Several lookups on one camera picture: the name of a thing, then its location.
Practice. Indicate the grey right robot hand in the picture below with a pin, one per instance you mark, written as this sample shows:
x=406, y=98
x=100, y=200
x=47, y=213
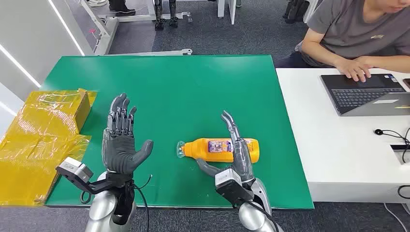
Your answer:
x=241, y=157

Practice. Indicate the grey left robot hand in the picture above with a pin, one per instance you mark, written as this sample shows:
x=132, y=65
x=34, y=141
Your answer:
x=120, y=150

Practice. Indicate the orange plastic bottle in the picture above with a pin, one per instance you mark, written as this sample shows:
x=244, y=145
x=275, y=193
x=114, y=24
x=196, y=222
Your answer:
x=205, y=150

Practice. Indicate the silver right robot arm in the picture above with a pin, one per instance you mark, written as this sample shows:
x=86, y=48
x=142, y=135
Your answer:
x=253, y=217

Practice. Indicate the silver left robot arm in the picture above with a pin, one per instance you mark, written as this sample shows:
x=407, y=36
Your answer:
x=101, y=208

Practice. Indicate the yellow taped cardboard box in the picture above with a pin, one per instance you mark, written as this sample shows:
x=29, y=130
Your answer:
x=54, y=112

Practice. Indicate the green table mat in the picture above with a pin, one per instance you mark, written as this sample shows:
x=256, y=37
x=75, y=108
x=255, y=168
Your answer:
x=179, y=96

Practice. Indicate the flat yellow taped cardboard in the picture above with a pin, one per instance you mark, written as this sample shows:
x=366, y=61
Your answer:
x=29, y=169

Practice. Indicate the white desk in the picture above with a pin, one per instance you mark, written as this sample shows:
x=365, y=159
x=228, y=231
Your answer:
x=339, y=147

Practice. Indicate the dark grey laptop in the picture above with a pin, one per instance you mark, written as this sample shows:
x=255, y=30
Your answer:
x=362, y=96

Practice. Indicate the black humanoid robot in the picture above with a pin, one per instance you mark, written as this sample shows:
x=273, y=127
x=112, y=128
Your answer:
x=159, y=19

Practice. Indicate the person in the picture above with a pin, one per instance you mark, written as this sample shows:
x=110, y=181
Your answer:
x=121, y=9
x=349, y=28

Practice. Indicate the person's right hand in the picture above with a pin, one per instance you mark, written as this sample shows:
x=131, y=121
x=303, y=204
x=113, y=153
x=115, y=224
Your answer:
x=354, y=69

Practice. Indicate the white desk leg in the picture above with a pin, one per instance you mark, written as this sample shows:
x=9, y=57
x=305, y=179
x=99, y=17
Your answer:
x=232, y=9

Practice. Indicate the black equipment legs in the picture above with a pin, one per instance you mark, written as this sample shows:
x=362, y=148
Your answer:
x=293, y=12

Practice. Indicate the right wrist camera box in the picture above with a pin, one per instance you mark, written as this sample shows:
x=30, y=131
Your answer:
x=229, y=184

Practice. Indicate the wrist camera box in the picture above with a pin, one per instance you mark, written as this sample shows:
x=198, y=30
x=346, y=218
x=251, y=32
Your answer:
x=229, y=184
x=73, y=169

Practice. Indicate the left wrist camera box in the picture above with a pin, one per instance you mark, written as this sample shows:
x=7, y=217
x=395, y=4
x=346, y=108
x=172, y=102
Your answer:
x=73, y=169

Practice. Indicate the white metal stand frame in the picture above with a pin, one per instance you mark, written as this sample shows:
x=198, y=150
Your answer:
x=105, y=32

